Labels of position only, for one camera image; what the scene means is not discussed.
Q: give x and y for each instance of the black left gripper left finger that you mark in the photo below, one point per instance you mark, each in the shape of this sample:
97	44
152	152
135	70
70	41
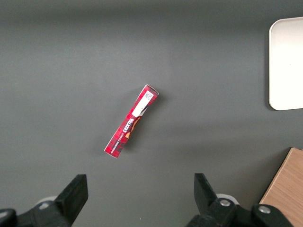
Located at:
64	205

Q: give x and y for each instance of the oak wooden drawer cabinet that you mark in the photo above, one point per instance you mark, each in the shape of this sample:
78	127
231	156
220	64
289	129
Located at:
288	186

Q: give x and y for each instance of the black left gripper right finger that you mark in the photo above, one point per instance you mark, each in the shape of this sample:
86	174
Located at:
208	208

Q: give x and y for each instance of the cream rectangular tray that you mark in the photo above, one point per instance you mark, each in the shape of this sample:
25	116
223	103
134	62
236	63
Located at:
287	63

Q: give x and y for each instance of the red tartan shortbread box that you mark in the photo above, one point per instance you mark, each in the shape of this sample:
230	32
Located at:
132	120

